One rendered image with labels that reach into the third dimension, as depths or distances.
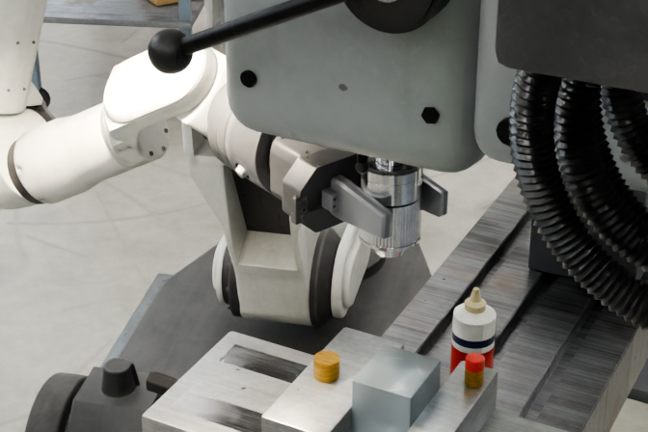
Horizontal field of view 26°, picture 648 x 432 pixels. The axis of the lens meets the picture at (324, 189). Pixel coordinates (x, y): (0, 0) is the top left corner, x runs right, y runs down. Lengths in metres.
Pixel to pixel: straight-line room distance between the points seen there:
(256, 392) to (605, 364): 0.37
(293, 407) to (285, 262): 0.78
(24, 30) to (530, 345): 0.58
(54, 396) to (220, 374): 0.72
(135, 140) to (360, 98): 0.35
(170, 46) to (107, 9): 3.21
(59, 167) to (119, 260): 2.16
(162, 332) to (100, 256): 1.36
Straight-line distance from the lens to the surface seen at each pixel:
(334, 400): 1.16
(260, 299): 1.97
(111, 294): 3.30
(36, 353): 3.13
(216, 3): 1.71
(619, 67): 0.53
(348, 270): 1.97
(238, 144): 1.11
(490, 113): 0.84
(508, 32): 0.54
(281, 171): 1.07
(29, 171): 1.29
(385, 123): 0.90
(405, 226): 1.03
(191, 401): 1.23
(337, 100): 0.91
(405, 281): 2.23
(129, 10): 4.11
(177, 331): 2.11
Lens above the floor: 1.73
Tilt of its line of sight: 28 degrees down
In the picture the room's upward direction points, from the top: straight up
